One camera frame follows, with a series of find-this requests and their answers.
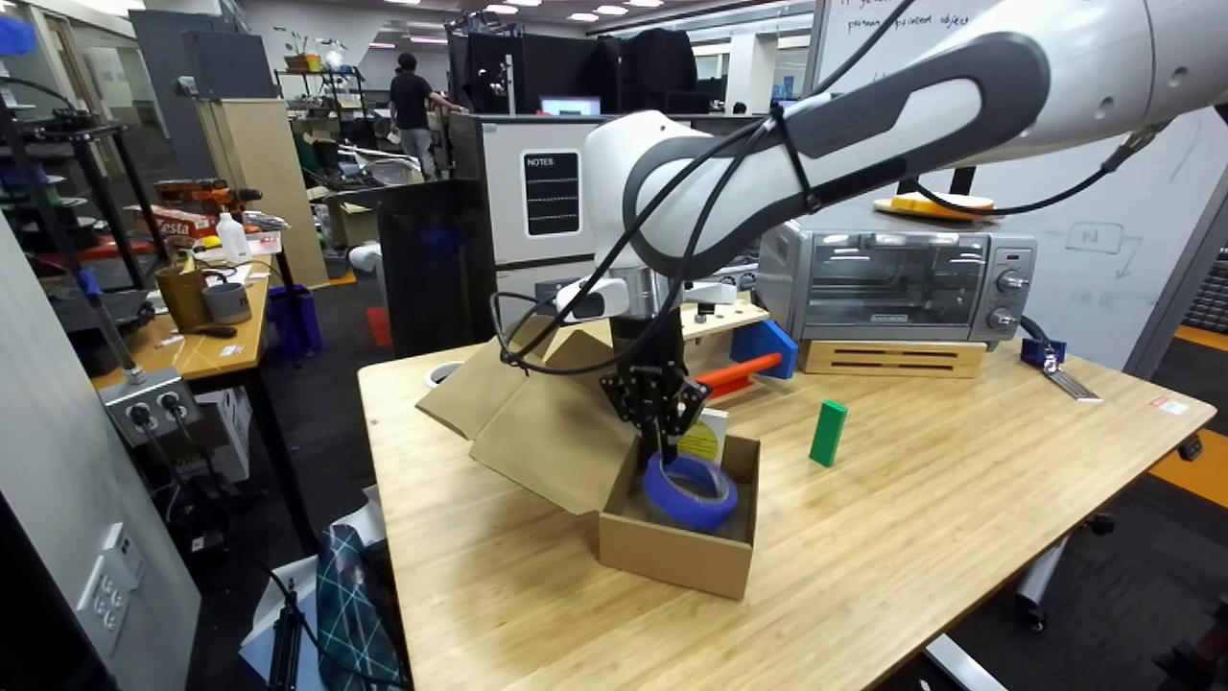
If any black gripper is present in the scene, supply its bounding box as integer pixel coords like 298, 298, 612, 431
601, 309, 708, 469

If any blue masking tape roll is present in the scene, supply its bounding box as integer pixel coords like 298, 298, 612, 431
639, 454, 741, 535

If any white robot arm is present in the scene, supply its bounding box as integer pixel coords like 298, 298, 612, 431
584, 0, 1228, 293

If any brown cardboard carton box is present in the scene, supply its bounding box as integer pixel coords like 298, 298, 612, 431
418, 341, 761, 597

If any grey electrical outlet box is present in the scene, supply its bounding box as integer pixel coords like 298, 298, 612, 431
99, 369, 200, 447

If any blue wooden toy rack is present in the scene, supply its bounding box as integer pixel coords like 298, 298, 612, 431
684, 298, 796, 400

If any wooden crate under toaster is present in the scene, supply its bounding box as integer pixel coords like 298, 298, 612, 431
800, 341, 984, 380

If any silver toaster oven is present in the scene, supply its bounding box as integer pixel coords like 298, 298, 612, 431
756, 221, 1038, 344

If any white machine cabinet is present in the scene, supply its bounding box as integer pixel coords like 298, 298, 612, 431
475, 120, 598, 320

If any orange object on toaster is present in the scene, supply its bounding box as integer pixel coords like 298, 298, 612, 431
876, 192, 992, 221

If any computer monitor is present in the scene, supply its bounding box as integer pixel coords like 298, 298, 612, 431
539, 94, 601, 120

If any person in dark shirt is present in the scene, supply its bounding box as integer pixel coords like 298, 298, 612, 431
386, 52, 438, 179

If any side wooden desk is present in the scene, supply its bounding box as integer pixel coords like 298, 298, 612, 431
125, 234, 282, 389

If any blue handled metal spatula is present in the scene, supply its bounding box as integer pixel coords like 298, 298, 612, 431
1022, 320, 1096, 404

